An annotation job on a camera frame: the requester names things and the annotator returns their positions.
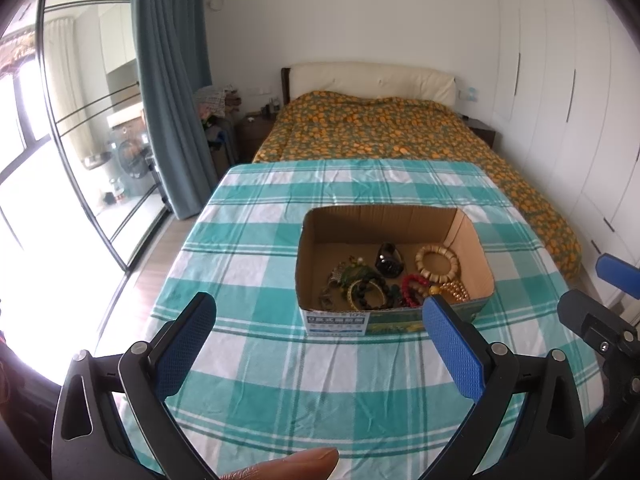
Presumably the person's left hand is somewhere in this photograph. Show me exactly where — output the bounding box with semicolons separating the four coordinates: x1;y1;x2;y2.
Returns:
217;447;341;480

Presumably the dark wooden nightstand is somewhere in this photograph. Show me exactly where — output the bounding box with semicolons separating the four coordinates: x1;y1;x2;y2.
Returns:
462;117;498;151
235;114;276;163

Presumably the pile of clothes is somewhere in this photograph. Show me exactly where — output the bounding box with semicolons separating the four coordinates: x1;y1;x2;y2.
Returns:
195;87;241;121

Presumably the printed cardboard box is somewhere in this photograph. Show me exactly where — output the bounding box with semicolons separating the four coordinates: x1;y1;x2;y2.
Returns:
294;205;496;336

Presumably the black bead bracelet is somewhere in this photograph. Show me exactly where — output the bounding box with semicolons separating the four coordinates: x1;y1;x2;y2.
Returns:
347;277;396;311

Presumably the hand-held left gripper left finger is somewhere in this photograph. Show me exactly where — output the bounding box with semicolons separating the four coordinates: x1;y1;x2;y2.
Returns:
50;291;221;480

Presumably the red bead bracelet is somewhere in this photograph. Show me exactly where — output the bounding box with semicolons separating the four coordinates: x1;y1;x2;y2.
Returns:
400;274;432;308

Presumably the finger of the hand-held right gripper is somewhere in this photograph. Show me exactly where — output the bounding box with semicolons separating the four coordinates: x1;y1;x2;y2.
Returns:
596;254;640;302
556;289;640;358

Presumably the bed with orange blanket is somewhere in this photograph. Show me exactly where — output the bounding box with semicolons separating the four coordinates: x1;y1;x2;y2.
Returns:
250;90;583;281

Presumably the green checked cloth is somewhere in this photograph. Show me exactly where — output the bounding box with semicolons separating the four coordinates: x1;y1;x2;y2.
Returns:
95;160;601;480

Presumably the black framed glass door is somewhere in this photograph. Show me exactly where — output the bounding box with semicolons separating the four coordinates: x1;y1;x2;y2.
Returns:
0;0;173;273

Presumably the gold pearl necklace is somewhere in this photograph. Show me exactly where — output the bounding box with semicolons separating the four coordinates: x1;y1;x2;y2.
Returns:
427;280;471;306

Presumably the wooden bead bracelet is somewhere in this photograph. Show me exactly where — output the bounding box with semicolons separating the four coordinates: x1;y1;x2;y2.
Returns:
415;244;460;282

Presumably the white wardrobe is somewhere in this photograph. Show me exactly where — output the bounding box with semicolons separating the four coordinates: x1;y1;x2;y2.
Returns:
492;0;640;311

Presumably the green yellow bead bracelet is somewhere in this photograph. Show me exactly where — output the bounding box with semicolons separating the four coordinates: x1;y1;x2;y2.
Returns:
327;257;383;286

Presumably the blue curtain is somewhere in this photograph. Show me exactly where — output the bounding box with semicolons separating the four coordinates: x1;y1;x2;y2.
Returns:
130;0;213;221

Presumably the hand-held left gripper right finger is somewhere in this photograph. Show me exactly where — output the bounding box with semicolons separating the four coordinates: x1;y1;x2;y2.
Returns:
421;294;587;480

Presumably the grey washing machine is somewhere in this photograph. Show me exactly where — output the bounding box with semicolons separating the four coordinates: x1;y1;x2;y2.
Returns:
107;127;161;196

